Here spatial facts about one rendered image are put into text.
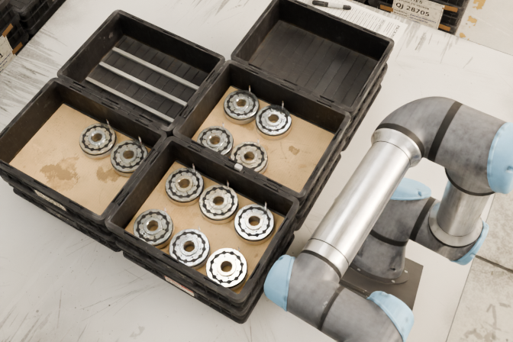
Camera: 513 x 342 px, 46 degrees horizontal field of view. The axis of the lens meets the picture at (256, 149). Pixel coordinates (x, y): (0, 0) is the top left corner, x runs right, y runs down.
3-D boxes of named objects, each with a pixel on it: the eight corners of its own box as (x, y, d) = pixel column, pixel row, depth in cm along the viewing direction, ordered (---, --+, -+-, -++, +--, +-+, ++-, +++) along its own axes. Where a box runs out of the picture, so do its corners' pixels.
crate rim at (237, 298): (301, 204, 153) (301, 200, 151) (241, 305, 140) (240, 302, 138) (170, 138, 163) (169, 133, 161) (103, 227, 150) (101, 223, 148)
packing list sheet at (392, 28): (409, 21, 211) (410, 20, 211) (386, 68, 201) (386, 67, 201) (323, -9, 219) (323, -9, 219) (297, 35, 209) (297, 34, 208)
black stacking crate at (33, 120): (174, 156, 172) (169, 134, 162) (111, 240, 159) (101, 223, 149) (65, 100, 182) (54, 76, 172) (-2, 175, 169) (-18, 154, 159)
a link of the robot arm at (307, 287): (404, 65, 110) (256, 279, 88) (462, 88, 106) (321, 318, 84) (397, 104, 120) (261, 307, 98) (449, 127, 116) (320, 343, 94)
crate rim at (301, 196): (352, 118, 166) (353, 114, 164) (301, 204, 153) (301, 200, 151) (228, 62, 177) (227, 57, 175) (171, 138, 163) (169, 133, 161)
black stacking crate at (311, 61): (388, 66, 188) (395, 41, 178) (347, 136, 175) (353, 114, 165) (277, 19, 198) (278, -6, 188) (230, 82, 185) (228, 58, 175)
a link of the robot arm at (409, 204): (372, 211, 157) (392, 165, 153) (421, 236, 152) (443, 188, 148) (358, 223, 146) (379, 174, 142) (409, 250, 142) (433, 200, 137)
